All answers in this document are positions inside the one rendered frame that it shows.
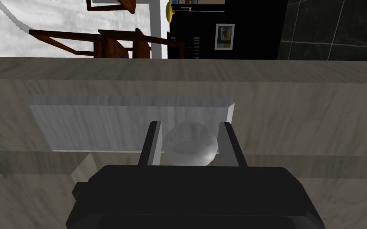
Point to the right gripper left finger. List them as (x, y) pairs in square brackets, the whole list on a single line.
[(151, 144)]

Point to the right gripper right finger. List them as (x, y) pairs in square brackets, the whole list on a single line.
[(231, 146)]

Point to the grey round knob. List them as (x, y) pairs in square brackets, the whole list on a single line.
[(190, 143)]

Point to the grey drawer front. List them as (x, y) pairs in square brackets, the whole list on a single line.
[(107, 127)]

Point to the brown wooden table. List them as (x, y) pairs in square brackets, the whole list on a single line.
[(113, 43)]

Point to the framed picture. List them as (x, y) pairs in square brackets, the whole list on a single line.
[(224, 36)]

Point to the yellow round lamp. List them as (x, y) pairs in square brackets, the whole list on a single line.
[(169, 12)]

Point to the brown wooden chair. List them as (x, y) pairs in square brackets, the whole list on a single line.
[(113, 5)]

